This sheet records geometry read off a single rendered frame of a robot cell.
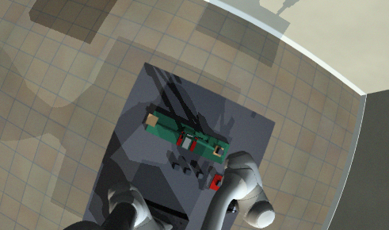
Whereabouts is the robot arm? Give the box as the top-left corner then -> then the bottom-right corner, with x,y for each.
64,151 -> 275,230

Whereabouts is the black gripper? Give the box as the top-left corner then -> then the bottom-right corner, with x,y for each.
226,199 -> 237,213

